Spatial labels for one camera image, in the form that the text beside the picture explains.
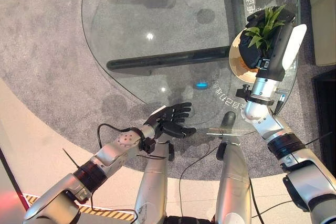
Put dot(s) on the yellow black hazard tape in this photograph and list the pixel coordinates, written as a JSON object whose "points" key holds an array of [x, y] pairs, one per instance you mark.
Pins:
{"points": [[110, 213]]}

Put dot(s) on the gold round plate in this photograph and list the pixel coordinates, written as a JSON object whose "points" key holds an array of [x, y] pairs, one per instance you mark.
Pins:
{"points": [[236, 62]]}

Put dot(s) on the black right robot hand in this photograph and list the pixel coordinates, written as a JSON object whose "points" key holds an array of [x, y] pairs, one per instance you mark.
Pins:
{"points": [[278, 51]]}

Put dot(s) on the dark right robot foot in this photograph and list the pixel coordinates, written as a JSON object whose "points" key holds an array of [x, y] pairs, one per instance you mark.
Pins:
{"points": [[228, 120]]}

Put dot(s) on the grey round carpet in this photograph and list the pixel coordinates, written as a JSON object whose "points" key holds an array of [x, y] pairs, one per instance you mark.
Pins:
{"points": [[47, 58]]}

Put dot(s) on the dark cabinet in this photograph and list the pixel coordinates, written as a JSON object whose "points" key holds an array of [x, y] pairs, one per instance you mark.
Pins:
{"points": [[326, 119]]}

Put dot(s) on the black robot waist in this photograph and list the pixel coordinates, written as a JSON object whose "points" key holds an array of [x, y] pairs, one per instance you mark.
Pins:
{"points": [[189, 220]]}

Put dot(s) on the fruit with green leaves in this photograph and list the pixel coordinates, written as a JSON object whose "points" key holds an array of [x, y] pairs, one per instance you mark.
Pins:
{"points": [[265, 32]]}

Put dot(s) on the silver left robot leg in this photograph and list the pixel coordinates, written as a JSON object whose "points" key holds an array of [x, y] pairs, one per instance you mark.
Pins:
{"points": [[153, 182]]}

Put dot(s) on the silver right robot leg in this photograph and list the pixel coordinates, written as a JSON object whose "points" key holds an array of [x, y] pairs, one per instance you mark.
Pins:
{"points": [[233, 182]]}

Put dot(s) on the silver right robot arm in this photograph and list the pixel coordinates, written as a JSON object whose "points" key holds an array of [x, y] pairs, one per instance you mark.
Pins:
{"points": [[262, 89]]}

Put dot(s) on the black table frame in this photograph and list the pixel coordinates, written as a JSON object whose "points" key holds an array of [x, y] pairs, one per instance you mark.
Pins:
{"points": [[170, 58]]}

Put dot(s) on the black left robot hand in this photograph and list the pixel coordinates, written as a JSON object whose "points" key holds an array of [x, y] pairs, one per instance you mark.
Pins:
{"points": [[170, 127]]}

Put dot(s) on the silver robot leg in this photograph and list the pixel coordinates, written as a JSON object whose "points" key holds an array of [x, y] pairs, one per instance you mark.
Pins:
{"points": [[153, 182], [233, 182]]}

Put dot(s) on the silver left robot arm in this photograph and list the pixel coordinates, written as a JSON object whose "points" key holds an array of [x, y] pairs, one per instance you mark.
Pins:
{"points": [[113, 153]]}

